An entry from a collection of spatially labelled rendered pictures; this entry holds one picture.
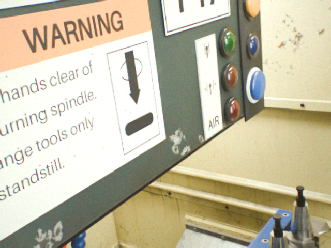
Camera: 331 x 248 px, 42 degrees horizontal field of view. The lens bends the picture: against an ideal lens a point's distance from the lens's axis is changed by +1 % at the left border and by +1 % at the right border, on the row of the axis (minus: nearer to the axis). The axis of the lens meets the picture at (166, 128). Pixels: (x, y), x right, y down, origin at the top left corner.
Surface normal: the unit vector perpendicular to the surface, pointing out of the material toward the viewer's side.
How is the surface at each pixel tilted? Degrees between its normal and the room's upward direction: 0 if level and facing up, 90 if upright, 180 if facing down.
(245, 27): 90
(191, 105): 90
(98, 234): 90
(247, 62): 90
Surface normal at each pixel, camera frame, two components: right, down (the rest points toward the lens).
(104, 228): 0.80, 0.11
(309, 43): -0.58, 0.34
